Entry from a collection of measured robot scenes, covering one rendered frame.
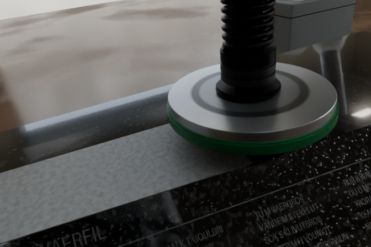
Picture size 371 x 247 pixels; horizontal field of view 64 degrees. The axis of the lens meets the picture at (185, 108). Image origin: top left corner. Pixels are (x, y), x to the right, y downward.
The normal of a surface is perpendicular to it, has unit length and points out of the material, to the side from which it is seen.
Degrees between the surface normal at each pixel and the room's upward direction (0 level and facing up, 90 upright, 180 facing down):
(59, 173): 0
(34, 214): 0
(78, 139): 0
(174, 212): 45
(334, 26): 90
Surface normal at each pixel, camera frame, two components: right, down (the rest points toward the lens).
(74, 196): -0.10, -0.88
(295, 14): 0.42, 0.39
